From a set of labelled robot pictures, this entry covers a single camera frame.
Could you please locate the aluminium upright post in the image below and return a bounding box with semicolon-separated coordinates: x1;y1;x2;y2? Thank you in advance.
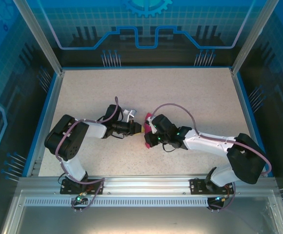
230;0;280;76
12;0;65;76

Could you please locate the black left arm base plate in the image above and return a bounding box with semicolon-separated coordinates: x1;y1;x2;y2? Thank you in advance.
60;178;105;195

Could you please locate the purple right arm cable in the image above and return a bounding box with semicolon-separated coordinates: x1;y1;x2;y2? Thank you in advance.
152;103;273;212

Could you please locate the aluminium crossbeam rail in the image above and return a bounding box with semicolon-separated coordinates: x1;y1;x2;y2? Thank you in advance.
18;174;278;195

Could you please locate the aluminium and blue side rail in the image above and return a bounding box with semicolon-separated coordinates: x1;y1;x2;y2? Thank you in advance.
229;68;275;177
21;70;65;177

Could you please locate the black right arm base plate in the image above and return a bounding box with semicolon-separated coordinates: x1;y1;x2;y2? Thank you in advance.
189;177;233;195

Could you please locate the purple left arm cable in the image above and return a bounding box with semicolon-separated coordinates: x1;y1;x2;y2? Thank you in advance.
55;96;120;213

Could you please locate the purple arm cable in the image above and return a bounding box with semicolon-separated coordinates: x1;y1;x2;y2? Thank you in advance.
152;103;273;212
55;96;120;213

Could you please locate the pink cloth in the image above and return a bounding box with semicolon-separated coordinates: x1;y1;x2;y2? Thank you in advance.
141;111;156;150

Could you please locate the slotted grey cable duct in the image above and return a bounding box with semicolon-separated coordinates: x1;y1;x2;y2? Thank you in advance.
24;196;214;208

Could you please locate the grey metal tray panel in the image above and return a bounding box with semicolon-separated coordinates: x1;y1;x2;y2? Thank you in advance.
0;190;283;234

